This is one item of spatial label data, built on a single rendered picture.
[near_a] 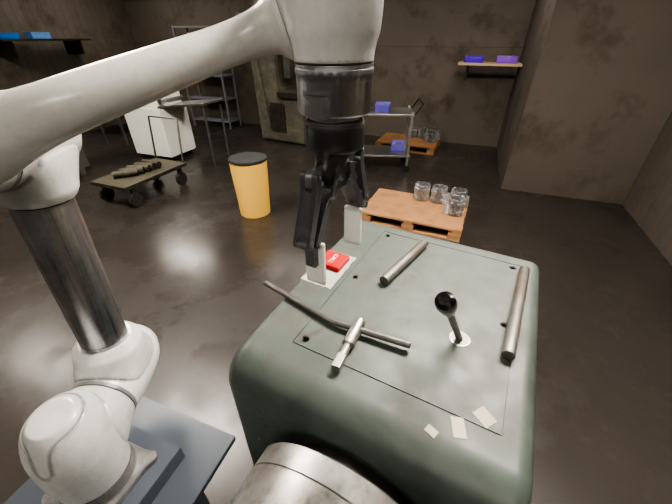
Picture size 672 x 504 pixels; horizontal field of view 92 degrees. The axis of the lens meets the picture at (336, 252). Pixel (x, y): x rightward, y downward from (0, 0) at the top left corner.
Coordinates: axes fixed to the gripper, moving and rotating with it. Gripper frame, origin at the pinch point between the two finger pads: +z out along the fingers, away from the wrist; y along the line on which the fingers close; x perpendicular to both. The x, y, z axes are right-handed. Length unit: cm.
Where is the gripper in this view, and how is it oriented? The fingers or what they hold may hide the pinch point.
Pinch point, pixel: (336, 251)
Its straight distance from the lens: 51.7
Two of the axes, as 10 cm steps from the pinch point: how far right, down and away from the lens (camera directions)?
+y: -4.7, 5.0, -7.3
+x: 8.8, 2.6, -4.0
